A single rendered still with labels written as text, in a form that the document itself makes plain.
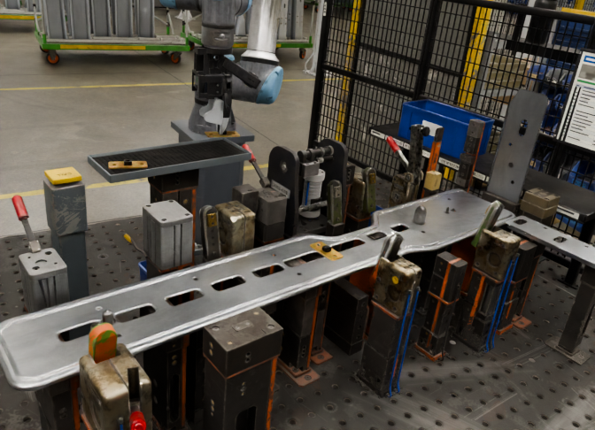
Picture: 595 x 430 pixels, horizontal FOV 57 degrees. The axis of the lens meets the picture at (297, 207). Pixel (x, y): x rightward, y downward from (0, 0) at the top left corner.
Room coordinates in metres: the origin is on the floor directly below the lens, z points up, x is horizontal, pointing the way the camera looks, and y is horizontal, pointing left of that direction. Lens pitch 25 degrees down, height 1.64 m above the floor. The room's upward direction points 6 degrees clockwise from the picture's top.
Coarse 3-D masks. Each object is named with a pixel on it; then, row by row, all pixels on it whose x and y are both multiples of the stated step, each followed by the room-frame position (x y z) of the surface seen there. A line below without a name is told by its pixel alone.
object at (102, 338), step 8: (96, 328) 0.65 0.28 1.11; (104, 328) 0.66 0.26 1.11; (112, 328) 0.66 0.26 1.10; (96, 336) 0.64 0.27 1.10; (104, 336) 0.65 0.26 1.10; (112, 336) 0.66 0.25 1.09; (96, 344) 0.64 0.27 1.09; (104, 344) 0.65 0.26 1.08; (112, 344) 0.66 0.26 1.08; (96, 352) 0.64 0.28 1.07; (104, 352) 0.65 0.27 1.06; (112, 352) 0.66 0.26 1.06; (96, 360) 0.65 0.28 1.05
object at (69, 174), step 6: (60, 168) 1.11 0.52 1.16; (66, 168) 1.11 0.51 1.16; (72, 168) 1.12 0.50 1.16; (48, 174) 1.07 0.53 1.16; (54, 174) 1.07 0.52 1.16; (60, 174) 1.08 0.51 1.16; (66, 174) 1.08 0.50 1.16; (72, 174) 1.08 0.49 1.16; (78, 174) 1.09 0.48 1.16; (54, 180) 1.05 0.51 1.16; (60, 180) 1.05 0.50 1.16; (66, 180) 1.06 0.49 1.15; (72, 180) 1.07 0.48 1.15; (78, 180) 1.08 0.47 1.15
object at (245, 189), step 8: (248, 184) 1.28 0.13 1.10; (232, 192) 1.26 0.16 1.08; (240, 192) 1.23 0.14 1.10; (248, 192) 1.23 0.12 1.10; (256, 192) 1.25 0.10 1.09; (232, 200) 1.25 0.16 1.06; (240, 200) 1.23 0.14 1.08; (248, 200) 1.23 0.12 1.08; (256, 200) 1.25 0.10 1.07; (256, 208) 1.25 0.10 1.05
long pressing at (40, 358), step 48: (288, 240) 1.18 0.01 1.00; (336, 240) 1.22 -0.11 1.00; (432, 240) 1.28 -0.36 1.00; (144, 288) 0.92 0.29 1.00; (192, 288) 0.94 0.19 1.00; (240, 288) 0.96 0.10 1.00; (288, 288) 0.98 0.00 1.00; (0, 336) 0.74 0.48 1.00; (48, 336) 0.75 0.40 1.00; (144, 336) 0.78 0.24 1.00; (48, 384) 0.65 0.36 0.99
